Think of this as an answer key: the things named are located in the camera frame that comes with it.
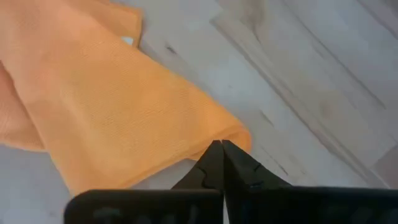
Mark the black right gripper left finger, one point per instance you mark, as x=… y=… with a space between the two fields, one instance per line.
x=199 y=199

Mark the orange microfiber towel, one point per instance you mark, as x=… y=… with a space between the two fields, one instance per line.
x=109 y=109

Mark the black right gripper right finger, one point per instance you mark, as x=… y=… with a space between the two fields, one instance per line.
x=264 y=202

